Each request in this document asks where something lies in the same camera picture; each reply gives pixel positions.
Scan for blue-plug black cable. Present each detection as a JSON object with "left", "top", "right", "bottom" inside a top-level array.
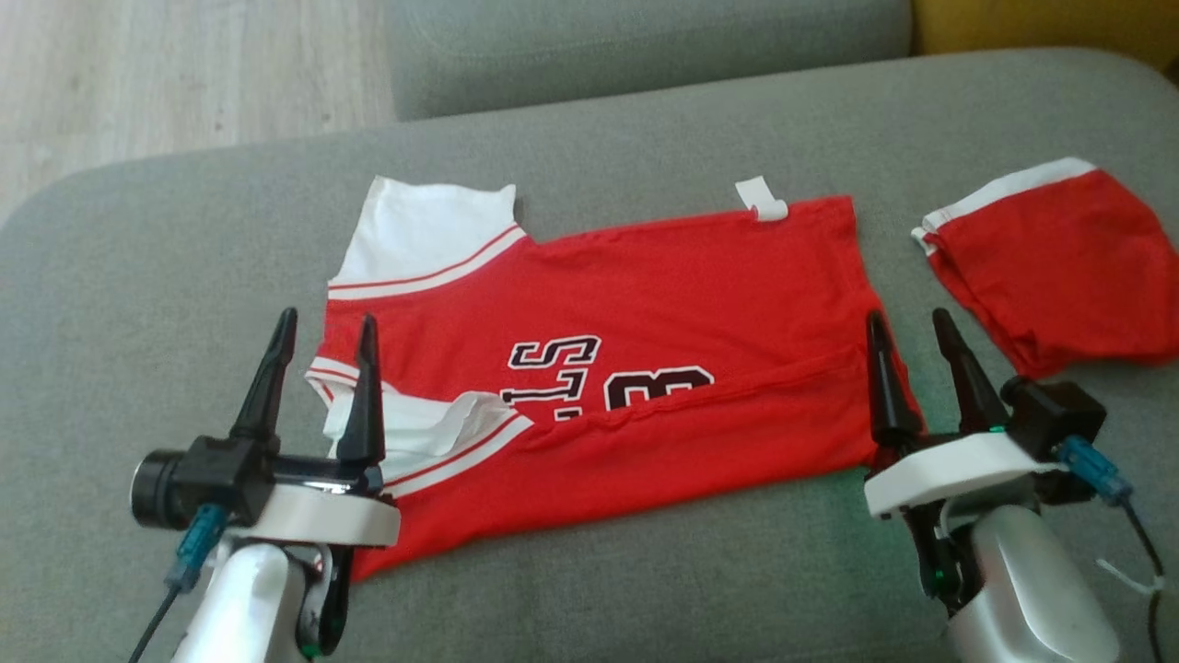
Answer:
[
  {"left": 1054, "top": 436, "right": 1168, "bottom": 663},
  {"left": 127, "top": 502, "right": 232, "bottom": 663}
]

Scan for grey fabric sofa cushion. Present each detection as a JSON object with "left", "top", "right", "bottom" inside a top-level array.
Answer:
[{"left": 384, "top": 0, "right": 914, "bottom": 123}]

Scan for red shorts white side stripe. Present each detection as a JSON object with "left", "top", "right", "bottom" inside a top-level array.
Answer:
[{"left": 911, "top": 157, "right": 1179, "bottom": 381}]

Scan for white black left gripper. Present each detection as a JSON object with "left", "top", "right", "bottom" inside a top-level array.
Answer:
[{"left": 228, "top": 308, "right": 403, "bottom": 550}]

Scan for grey fabric sofa seat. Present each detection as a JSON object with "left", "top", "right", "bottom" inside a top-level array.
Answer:
[{"left": 0, "top": 48, "right": 1179, "bottom": 663}]

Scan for right blue-plug black cable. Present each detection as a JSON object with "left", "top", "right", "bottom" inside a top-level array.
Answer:
[{"left": 1054, "top": 436, "right": 1168, "bottom": 663}]

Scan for red basketball jersey white sleeves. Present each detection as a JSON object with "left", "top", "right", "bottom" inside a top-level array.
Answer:
[{"left": 305, "top": 174, "right": 923, "bottom": 582}]

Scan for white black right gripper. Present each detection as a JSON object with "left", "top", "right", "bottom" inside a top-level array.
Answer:
[{"left": 863, "top": 308, "right": 1061, "bottom": 519}]

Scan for yellow fabric cushion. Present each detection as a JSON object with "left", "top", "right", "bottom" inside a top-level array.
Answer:
[{"left": 911, "top": 0, "right": 1179, "bottom": 76}]

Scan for left blue-plug black cable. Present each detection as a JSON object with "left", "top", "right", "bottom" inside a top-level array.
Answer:
[{"left": 127, "top": 502, "right": 232, "bottom": 663}]

